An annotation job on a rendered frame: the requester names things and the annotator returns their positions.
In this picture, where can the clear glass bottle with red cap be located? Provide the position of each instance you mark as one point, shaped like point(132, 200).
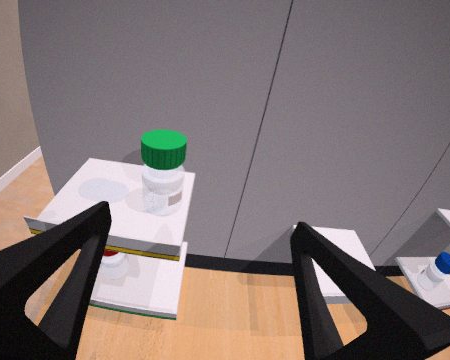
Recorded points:
point(115, 265)

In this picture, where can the clear bottle with blue cap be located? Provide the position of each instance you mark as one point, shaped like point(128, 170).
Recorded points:
point(435, 272)

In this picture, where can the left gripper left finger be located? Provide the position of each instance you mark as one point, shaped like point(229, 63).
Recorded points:
point(26, 265)

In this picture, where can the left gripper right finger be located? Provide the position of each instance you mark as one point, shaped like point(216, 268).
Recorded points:
point(400, 325)

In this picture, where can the white bottle with green cap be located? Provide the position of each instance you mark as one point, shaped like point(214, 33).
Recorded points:
point(163, 152)

